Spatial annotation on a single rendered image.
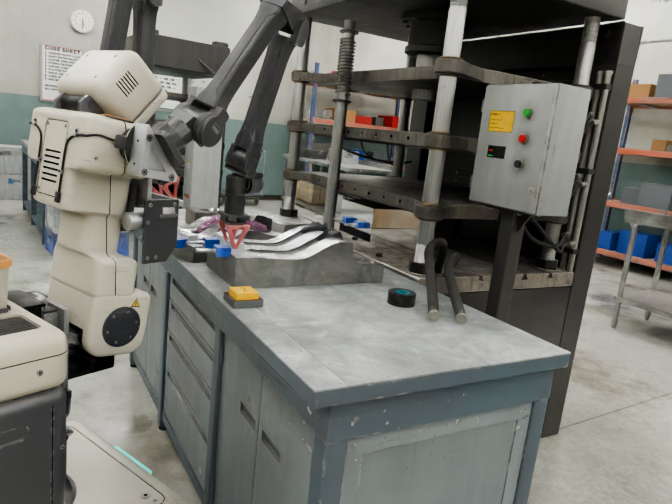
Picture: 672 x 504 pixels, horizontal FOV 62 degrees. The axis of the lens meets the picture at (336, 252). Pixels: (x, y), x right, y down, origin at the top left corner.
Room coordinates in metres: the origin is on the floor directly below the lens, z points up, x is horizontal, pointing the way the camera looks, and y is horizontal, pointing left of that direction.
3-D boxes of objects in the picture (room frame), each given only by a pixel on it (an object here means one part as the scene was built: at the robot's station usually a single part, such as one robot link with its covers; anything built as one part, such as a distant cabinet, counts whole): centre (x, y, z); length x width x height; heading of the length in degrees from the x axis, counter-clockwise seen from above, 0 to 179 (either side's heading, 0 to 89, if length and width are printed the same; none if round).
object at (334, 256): (1.75, 0.12, 0.87); 0.50 x 0.26 x 0.14; 121
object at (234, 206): (1.59, 0.30, 1.02); 0.10 x 0.07 x 0.07; 31
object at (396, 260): (2.71, -0.33, 0.76); 1.30 x 0.84 x 0.07; 31
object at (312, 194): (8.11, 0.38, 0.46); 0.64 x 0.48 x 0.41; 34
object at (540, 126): (1.93, -0.59, 0.74); 0.31 x 0.22 x 1.47; 31
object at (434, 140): (2.70, -0.34, 1.20); 1.29 x 0.83 x 0.19; 31
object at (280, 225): (2.01, 0.38, 0.86); 0.50 x 0.26 x 0.11; 138
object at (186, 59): (6.43, 1.99, 1.03); 1.54 x 0.94 x 2.06; 34
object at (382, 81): (2.70, -0.34, 1.45); 1.29 x 0.82 x 0.19; 31
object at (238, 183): (1.59, 0.30, 1.08); 0.07 x 0.06 x 0.07; 155
